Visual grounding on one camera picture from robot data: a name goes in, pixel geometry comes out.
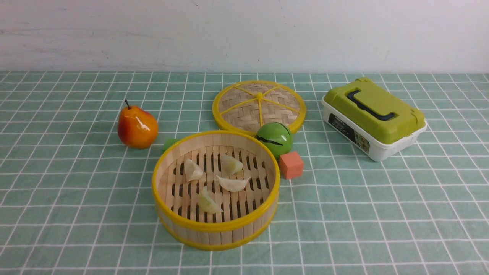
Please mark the pale green dumpling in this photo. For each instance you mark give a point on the pale green dumpling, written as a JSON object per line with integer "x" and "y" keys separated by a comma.
{"x": 230, "y": 165}

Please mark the pinkish white dumpling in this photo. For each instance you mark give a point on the pinkish white dumpling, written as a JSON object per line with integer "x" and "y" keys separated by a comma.
{"x": 192, "y": 170}

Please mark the green tinted dumpling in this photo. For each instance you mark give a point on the green tinted dumpling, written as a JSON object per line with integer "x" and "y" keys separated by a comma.
{"x": 207, "y": 204}

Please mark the woven bamboo steamer lid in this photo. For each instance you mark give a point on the woven bamboo steamer lid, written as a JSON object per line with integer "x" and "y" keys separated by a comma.
{"x": 245, "y": 106}

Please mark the bamboo steamer tray yellow rim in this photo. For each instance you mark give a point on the bamboo steamer tray yellow rim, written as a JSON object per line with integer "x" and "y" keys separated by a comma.
{"x": 246, "y": 214}

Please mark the green toy apple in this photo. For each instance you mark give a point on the green toy apple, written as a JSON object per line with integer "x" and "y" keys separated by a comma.
{"x": 277, "y": 137}

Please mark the orange foam cube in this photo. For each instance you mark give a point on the orange foam cube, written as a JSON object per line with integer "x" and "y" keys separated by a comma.
{"x": 291, "y": 165}

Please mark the orange red toy pear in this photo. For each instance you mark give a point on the orange red toy pear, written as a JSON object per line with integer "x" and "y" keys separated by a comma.
{"x": 136, "y": 128}

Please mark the green lid white lunchbox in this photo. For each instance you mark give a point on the green lid white lunchbox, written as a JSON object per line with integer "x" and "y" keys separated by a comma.
{"x": 373, "y": 119}

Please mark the green checkered tablecloth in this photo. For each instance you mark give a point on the green checkered tablecloth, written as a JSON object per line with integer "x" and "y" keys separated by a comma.
{"x": 75, "y": 200}

